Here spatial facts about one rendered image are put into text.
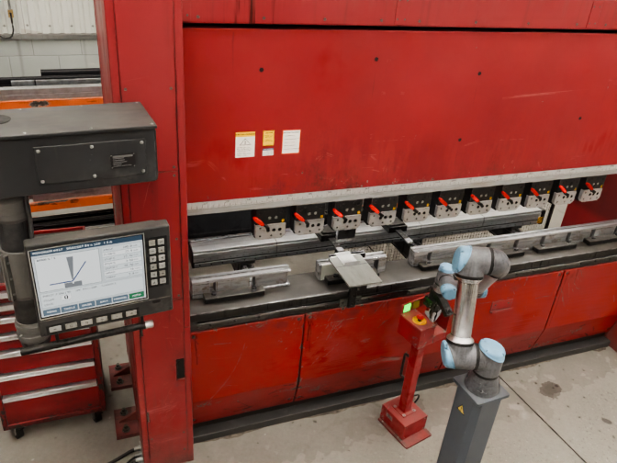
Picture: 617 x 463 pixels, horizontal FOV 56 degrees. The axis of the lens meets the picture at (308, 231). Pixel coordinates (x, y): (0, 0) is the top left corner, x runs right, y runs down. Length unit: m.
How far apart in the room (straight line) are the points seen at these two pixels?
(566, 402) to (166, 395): 2.47
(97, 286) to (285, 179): 1.02
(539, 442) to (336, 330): 1.39
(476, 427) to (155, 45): 2.06
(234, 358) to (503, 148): 1.77
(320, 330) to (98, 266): 1.42
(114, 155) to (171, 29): 0.51
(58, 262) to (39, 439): 1.71
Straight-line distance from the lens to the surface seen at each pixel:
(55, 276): 2.04
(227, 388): 3.14
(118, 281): 2.08
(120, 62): 2.14
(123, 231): 1.99
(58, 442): 3.52
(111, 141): 1.88
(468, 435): 2.86
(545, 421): 3.92
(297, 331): 3.03
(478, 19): 2.86
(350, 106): 2.65
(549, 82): 3.25
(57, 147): 1.86
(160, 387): 2.89
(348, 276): 2.87
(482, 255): 2.48
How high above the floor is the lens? 2.57
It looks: 29 degrees down
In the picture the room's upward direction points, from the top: 5 degrees clockwise
